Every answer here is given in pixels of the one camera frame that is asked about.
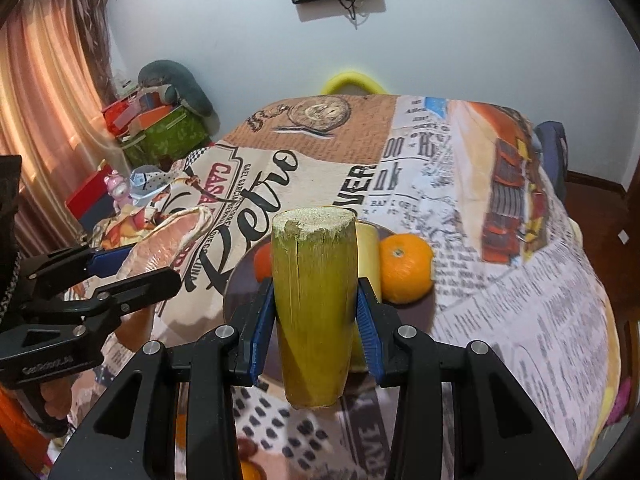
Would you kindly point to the orange brown curtain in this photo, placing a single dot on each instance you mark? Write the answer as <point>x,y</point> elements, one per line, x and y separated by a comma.
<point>45,110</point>

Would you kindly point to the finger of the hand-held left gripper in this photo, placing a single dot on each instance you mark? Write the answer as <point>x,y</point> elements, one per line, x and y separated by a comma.
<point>112,260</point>
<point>145,287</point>

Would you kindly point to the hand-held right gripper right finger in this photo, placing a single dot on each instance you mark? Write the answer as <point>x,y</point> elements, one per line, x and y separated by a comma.
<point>370,340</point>

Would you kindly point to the red flat box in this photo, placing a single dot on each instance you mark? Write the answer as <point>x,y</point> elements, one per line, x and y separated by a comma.
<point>90,195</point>

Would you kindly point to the pink toy figure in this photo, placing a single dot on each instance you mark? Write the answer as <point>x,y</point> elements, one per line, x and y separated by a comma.
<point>117,187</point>

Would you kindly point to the printed blanket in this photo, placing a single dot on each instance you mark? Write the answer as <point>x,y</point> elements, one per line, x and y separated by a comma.
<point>500,285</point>

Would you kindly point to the dark blue chair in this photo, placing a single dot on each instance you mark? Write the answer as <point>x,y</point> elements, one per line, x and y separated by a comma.
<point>552,155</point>

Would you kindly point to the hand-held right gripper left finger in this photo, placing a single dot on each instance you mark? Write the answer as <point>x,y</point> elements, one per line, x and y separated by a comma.
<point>262,340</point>

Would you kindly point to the yellow sugarcane piece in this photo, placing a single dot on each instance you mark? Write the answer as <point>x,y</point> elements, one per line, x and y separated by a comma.
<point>315,310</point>
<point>367,260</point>

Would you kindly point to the green patterned bag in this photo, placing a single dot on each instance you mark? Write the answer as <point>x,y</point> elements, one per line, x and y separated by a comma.
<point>170,135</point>

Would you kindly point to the small tangerine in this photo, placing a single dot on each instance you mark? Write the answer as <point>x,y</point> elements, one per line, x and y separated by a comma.
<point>250,471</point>
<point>263,262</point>

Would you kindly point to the red gift box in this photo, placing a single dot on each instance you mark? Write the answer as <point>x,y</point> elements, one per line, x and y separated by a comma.
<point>122,115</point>

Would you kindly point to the large orange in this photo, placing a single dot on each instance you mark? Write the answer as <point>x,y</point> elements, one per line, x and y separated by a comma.
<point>406,270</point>

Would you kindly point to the polka dot cloth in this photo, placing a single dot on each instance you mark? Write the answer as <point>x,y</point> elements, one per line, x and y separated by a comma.
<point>280,430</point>

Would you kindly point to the dark purple plate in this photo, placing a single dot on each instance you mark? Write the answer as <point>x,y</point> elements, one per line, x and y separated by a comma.
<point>240,290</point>

